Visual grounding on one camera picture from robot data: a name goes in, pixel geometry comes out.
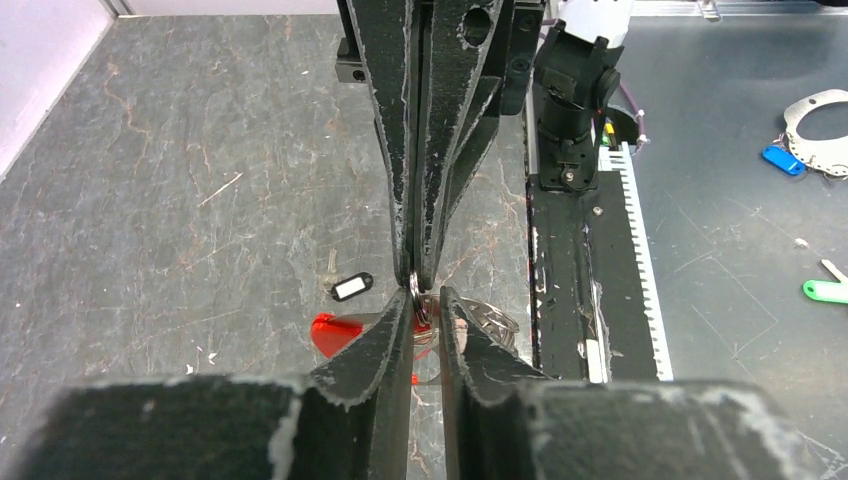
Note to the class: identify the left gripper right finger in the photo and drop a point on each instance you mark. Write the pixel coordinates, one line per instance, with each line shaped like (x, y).
(490, 400)

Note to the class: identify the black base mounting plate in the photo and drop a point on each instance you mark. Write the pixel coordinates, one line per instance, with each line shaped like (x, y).
(587, 313)

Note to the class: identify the white toothed cable duct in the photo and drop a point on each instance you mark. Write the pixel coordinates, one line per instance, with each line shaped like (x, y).
(620, 161)

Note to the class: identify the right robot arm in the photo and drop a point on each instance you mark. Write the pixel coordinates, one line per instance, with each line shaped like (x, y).
(572, 71)

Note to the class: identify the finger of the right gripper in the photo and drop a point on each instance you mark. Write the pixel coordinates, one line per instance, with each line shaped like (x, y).
(470, 74)
(384, 35)

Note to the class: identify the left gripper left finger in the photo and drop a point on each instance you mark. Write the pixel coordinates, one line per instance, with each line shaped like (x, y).
(358, 409)

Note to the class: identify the metal key organizer red handle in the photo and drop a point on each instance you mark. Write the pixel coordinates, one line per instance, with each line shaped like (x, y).
(330, 333)

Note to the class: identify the blue key tag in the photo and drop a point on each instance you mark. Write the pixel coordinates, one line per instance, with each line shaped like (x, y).
(783, 160)

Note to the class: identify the green key tag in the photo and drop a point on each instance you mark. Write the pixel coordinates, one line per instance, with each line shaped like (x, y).
(827, 291)

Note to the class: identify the key with black tag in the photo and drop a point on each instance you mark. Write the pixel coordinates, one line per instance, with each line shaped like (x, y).
(341, 288)

